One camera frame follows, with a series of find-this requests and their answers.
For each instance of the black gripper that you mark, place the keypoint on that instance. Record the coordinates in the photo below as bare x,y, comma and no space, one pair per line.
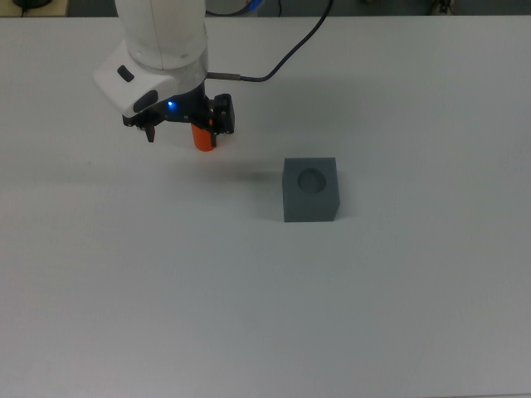
191,105

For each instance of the orange cylinder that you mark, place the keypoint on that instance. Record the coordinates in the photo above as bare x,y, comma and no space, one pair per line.
201,141

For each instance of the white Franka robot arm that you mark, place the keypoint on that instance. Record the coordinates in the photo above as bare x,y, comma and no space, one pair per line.
162,37

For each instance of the grey block with round hole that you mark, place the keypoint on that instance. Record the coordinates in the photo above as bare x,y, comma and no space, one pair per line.
309,205

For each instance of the dark object beyond table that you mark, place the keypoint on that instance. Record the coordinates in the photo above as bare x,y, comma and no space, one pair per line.
29,3

